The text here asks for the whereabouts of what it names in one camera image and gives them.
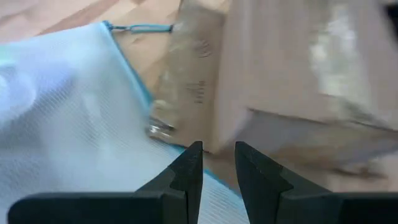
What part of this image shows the clear mesh blue-zipper bag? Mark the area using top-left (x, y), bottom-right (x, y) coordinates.
top-left (0, 21), bottom-right (249, 224)

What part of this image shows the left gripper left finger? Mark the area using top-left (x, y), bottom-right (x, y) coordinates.
top-left (7, 140), bottom-right (204, 224)

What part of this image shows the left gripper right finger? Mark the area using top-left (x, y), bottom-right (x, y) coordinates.
top-left (234, 141), bottom-right (398, 224)

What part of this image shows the taped brown cardboard box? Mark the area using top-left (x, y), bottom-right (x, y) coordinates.
top-left (146, 0), bottom-right (398, 181)

